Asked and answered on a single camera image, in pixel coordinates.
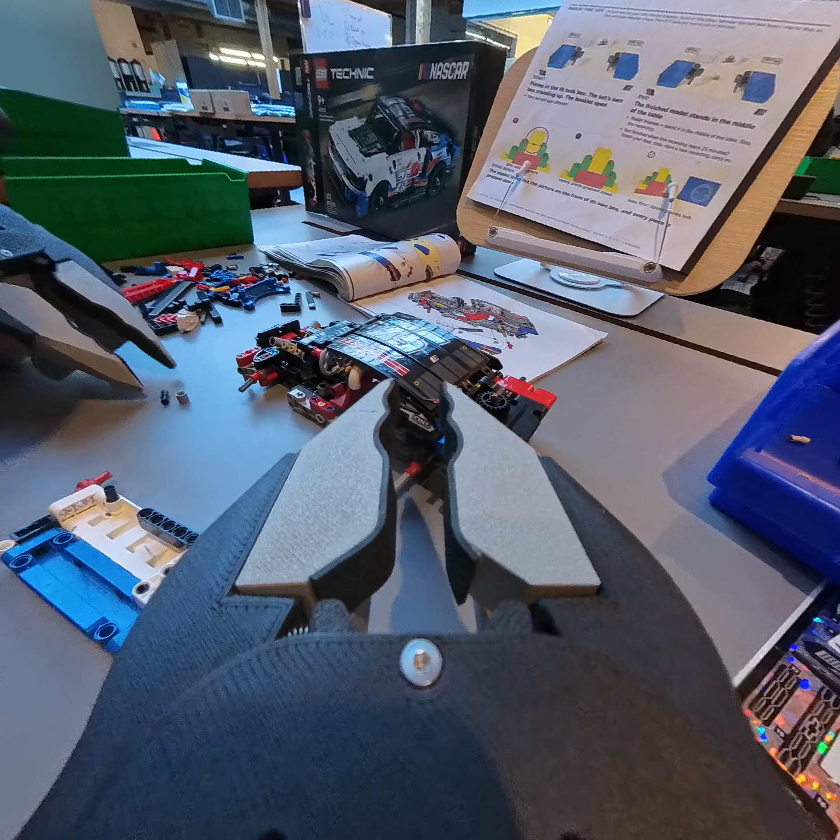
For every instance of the pile of loose bricks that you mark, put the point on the pile of loose bricks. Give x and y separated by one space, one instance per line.
184 295

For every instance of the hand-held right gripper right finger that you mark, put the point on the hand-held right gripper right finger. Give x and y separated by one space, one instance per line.
518 518

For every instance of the wooden document stand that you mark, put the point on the wooden document stand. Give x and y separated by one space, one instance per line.
754 262

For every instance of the white stand ledge bar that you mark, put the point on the white stand ledge bar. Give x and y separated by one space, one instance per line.
571 253

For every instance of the whiteboard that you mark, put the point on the whiteboard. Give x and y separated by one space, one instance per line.
348 26

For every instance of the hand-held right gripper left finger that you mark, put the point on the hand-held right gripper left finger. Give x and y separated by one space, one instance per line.
321 518

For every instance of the blue curved brick frame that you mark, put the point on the blue curved brick frame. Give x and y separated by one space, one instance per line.
262 292

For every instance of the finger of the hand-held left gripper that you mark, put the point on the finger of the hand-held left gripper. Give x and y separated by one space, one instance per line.
111 308
65 341

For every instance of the brick set box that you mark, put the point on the brick set box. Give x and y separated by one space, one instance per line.
394 131

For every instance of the printed paper sheet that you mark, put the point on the printed paper sheet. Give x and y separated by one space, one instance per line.
656 131

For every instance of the wood-edged table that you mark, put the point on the wood-edged table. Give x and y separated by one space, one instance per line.
216 164

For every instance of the green plastic bin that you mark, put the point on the green plastic bin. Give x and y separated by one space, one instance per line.
131 210

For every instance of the blue plastic bin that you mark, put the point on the blue plastic bin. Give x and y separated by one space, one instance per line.
787 472

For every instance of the background storage shelving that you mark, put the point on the background storage shelving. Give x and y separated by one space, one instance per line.
197 65

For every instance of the brick race car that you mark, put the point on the brick race car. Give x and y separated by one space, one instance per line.
394 348

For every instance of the holographic sticker sheet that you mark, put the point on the holographic sticker sheet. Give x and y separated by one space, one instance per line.
800 722

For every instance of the black angled brick beam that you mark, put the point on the black angled brick beam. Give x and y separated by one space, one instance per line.
291 305

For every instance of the building instruction booklet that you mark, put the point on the building instruction booklet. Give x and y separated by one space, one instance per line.
367 262

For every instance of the white flat stand base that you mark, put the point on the white flat stand base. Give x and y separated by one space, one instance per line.
617 295

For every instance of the blue white brick assembly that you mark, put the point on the blue white brick assembly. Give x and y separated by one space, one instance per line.
72 571

